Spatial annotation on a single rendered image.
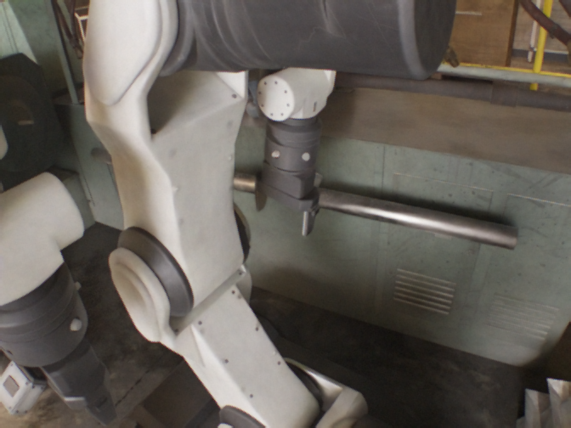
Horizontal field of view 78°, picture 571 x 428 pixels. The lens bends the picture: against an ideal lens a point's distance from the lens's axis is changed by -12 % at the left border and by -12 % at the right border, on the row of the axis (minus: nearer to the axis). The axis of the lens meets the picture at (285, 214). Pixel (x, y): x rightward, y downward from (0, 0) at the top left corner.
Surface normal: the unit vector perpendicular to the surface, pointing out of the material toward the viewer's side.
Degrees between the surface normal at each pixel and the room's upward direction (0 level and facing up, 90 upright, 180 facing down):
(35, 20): 72
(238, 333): 60
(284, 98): 90
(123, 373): 0
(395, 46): 122
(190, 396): 0
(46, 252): 101
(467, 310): 90
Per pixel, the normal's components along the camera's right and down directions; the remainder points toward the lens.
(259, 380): 0.67, -0.20
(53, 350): 0.65, 0.52
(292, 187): -0.57, 0.47
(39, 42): 0.81, -0.07
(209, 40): 0.24, 0.73
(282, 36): -0.47, 0.81
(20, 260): 0.82, 0.42
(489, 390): -0.07, -0.84
